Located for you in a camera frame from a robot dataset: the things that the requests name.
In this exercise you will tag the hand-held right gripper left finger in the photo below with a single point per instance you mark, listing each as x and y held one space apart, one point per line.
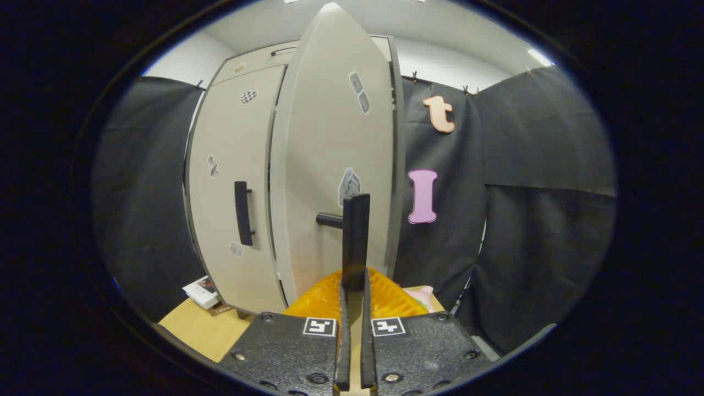
344 341

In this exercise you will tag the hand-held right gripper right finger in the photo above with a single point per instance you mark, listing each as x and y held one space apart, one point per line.
367 341

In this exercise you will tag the grey shoe cabinet door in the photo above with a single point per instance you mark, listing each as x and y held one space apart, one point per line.
324 137
231 154

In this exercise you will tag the grey double-door shoe cabinet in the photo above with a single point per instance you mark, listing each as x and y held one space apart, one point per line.
400 137

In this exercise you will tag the pink plush toy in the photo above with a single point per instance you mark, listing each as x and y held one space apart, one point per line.
422 298

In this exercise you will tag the brown booklet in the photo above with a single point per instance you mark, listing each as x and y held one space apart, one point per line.
223 309

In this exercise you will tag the white booklet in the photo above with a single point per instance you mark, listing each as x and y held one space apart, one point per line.
201 291

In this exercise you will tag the black backdrop cloth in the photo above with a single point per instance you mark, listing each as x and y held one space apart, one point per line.
539 137

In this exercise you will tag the small ceiling light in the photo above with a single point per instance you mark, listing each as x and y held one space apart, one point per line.
540 57

